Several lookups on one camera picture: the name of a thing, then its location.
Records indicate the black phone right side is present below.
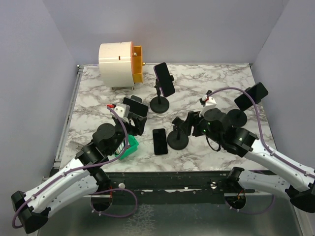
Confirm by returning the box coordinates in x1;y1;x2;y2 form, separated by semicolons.
234;82;269;111

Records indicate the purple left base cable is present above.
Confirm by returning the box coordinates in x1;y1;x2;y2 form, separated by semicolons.
86;187;138;218

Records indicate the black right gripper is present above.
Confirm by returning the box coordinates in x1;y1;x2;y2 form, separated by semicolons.
180;110;223;145

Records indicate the black right phone stand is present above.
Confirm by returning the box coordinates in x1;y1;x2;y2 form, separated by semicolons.
227;109;248;127

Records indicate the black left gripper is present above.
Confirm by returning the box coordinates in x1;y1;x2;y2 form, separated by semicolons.
108;112;147;155

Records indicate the purple-edged black phone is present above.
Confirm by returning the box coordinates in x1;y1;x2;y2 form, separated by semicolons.
154;62;175;97

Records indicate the tall black phone stand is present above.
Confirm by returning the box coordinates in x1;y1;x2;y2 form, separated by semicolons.
150;75;174;114

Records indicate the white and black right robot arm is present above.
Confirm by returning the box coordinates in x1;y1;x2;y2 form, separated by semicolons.
172;108;315;213

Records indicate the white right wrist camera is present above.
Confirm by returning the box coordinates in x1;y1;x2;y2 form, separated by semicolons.
199;95;217;117

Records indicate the brown round phone stand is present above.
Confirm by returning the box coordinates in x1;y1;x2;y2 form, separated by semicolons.
130;95;143;103

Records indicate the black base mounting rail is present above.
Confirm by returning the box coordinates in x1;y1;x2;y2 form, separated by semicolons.
80;171;255;206

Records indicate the silver-edged phone left rear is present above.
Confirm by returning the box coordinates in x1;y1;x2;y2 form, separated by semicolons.
123;97;149;117

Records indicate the white cylindrical drum device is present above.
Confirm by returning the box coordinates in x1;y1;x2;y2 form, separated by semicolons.
98;41;134;88

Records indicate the black round-base front stand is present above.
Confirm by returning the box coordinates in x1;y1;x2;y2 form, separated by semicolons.
167;124;189;150

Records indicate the green plastic bin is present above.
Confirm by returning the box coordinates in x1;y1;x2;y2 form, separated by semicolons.
114;135;139;160

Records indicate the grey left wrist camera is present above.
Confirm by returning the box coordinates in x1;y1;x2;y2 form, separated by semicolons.
107;103;130;118

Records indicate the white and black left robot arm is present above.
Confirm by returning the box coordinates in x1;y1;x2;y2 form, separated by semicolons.
11;107;147;234

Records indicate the black phone with silver edge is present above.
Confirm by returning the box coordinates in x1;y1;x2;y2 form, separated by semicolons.
153;128;168;155

